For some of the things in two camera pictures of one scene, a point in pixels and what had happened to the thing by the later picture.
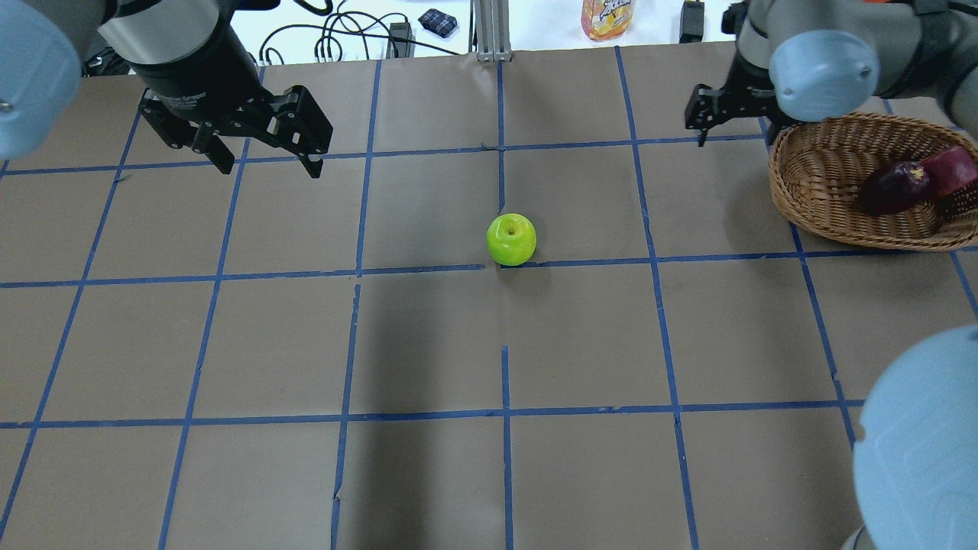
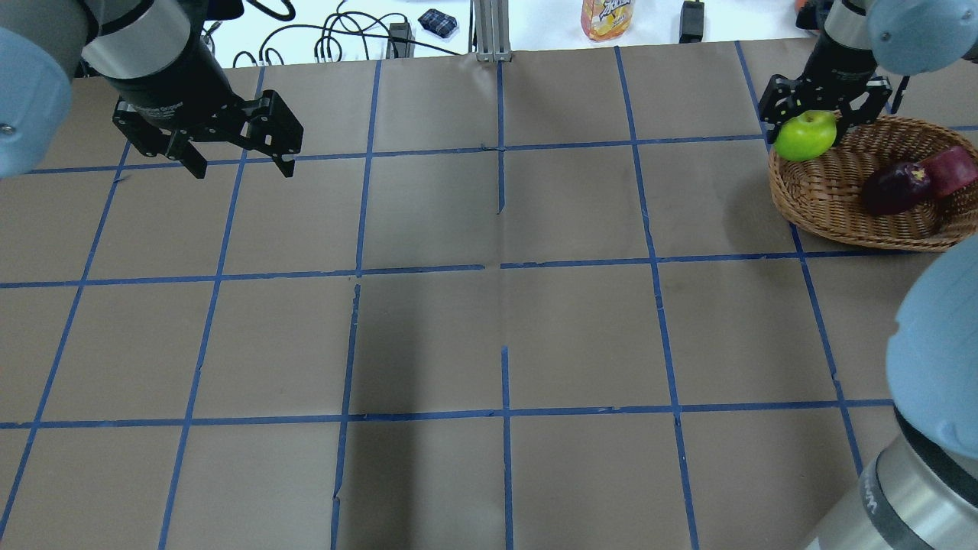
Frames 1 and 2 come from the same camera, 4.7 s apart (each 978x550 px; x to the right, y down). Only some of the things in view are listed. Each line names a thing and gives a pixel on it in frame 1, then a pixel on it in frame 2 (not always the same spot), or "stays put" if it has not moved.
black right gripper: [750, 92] → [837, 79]
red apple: [949, 169] stays put
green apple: [510, 239] → [807, 137]
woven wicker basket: [819, 169] stays put
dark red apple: [894, 189] stays put
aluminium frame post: [493, 30] stays put
